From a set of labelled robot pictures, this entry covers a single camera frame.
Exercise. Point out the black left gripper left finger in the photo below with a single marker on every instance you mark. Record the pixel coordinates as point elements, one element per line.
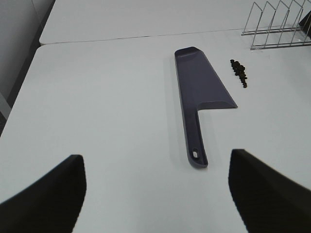
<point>52,204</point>

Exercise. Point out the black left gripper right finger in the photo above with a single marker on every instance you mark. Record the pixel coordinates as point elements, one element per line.
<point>267,201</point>

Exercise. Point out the pile of coffee beans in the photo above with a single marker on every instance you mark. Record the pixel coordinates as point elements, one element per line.
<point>239,70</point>

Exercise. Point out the chrome wire dish rack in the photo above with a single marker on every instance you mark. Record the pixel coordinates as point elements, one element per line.
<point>276,24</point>

